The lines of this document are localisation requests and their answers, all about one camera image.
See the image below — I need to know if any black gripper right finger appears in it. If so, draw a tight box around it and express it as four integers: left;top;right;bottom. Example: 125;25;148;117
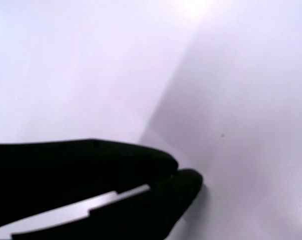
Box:
11;169;203;240

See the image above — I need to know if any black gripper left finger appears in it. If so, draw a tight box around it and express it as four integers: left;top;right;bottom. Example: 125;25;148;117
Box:
0;138;179;234

